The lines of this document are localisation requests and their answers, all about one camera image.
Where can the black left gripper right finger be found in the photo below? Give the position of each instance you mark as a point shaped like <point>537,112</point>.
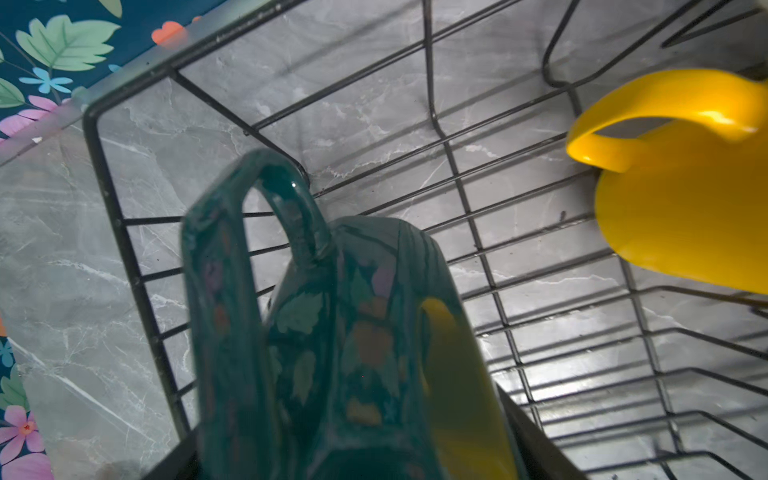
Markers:
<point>539,457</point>

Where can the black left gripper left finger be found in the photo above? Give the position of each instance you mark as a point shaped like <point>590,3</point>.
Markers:
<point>181,463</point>

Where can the dark green mug cream inside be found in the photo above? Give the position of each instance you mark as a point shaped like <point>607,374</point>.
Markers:
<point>330,349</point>

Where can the yellow mug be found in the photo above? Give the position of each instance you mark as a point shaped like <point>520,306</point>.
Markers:
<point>683,185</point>

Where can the black wire dish rack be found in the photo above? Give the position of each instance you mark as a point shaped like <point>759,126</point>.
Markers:
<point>461,131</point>

